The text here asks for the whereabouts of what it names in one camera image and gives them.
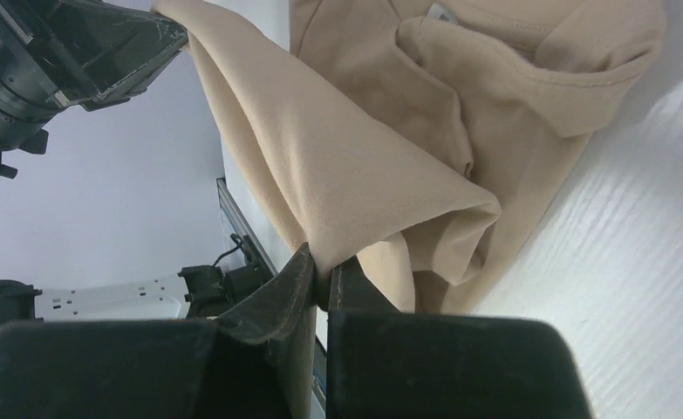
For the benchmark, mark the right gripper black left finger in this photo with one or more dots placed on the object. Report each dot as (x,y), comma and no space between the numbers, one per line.
(197,344)

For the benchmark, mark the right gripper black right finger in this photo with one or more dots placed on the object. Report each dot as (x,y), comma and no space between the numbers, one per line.
(383,363)

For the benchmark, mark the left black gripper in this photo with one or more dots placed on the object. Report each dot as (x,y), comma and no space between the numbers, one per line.
(58,54)

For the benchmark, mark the beige t shirt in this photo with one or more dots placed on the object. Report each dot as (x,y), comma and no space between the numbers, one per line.
(425,138)

